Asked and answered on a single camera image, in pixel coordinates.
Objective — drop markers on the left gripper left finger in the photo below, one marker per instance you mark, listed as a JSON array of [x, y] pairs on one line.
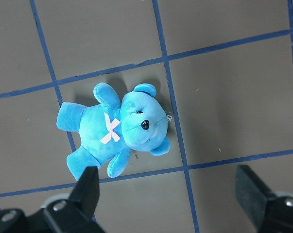
[[71, 215]]

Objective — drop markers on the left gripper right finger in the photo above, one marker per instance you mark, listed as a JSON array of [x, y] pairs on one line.
[[269, 211]]

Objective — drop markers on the blue teddy bear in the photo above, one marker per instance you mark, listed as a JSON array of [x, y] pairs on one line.
[[112, 129]]

